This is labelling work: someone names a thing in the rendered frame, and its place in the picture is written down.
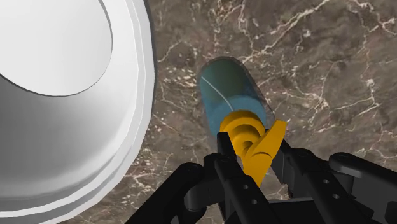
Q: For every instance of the white bowl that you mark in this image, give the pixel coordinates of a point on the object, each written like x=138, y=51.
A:
x=68, y=124

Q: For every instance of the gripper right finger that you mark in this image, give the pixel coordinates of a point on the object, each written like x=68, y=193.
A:
x=325, y=183

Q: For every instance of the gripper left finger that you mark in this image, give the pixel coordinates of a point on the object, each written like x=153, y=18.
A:
x=231, y=186

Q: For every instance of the blue spray bottle yellow nozzle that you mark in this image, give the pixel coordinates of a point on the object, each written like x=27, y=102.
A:
x=231, y=93

